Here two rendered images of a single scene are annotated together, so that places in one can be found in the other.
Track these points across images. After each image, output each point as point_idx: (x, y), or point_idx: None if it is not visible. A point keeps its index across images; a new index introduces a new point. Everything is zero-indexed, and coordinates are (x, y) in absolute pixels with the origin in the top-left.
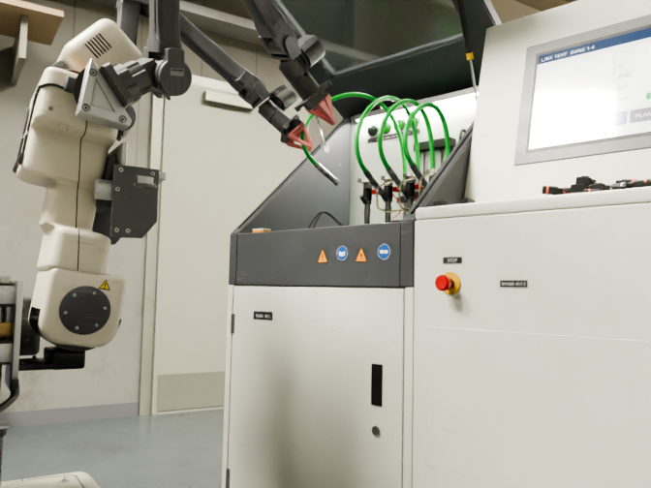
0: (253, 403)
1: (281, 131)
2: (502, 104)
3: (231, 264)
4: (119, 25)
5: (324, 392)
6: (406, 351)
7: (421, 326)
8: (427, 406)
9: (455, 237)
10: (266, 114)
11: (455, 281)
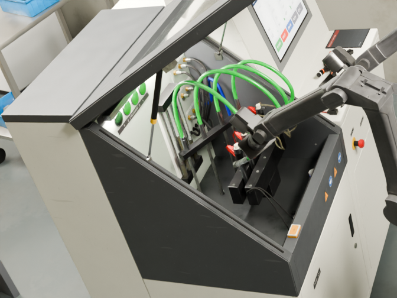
0: None
1: (264, 146)
2: (255, 39)
3: (296, 281)
4: (396, 120)
5: (342, 265)
6: (352, 194)
7: (352, 175)
8: (360, 206)
9: (350, 120)
10: None
11: (354, 140)
